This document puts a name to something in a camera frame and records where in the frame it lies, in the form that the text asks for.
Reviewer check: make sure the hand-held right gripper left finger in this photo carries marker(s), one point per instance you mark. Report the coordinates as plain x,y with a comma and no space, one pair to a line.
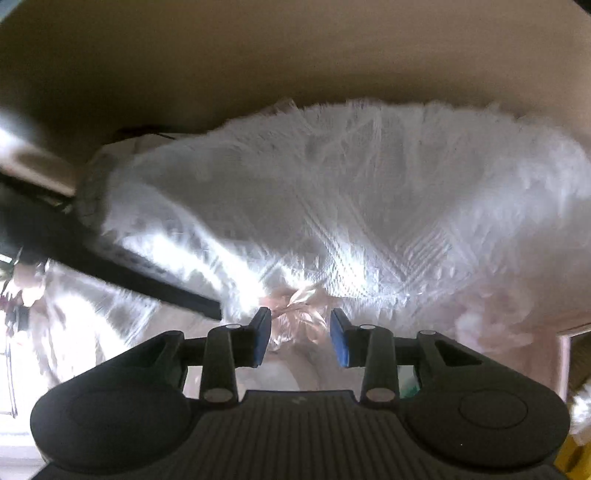
261,339

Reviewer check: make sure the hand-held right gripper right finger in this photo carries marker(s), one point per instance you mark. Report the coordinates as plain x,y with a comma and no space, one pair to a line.
340,341

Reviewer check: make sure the clear plastic bag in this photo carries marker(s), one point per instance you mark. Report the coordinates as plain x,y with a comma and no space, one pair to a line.
300,318

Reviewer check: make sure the pink storage box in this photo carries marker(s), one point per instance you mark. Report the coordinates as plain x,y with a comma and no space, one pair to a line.
565,364

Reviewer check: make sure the white textured fringed blanket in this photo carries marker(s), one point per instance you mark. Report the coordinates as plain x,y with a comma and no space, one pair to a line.
369,207

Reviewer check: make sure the white folded lace cloth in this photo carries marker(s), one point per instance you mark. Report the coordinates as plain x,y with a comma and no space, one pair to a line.
106,184

